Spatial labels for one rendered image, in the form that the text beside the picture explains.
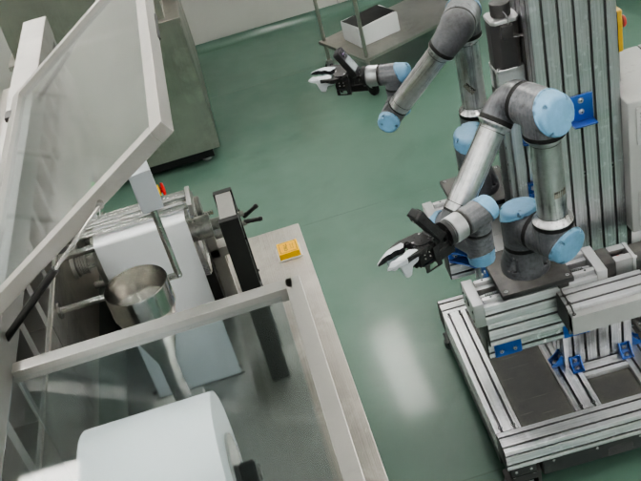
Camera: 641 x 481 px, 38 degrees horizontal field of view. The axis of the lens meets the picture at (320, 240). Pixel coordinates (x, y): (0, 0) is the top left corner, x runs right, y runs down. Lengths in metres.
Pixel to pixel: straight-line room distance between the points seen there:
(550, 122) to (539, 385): 1.23
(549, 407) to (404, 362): 0.79
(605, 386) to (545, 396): 0.21
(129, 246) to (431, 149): 3.10
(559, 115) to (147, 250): 1.11
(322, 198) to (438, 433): 1.86
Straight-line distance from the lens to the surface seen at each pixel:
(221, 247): 2.76
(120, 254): 2.41
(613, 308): 2.91
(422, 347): 3.94
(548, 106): 2.46
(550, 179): 2.60
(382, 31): 6.07
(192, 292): 2.49
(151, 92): 1.78
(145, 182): 2.05
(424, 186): 4.94
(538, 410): 3.33
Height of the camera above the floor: 2.62
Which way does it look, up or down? 34 degrees down
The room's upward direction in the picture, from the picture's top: 15 degrees counter-clockwise
